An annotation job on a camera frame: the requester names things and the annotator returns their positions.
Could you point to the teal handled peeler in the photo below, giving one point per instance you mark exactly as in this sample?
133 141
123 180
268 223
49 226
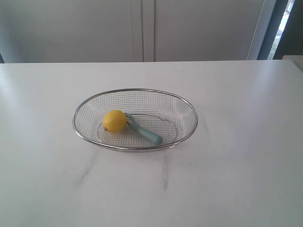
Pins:
154 138

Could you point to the yellow lemon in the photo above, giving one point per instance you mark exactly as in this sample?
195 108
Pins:
114 121

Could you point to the oval metal wire basket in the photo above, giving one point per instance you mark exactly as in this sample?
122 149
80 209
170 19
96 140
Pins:
166 114

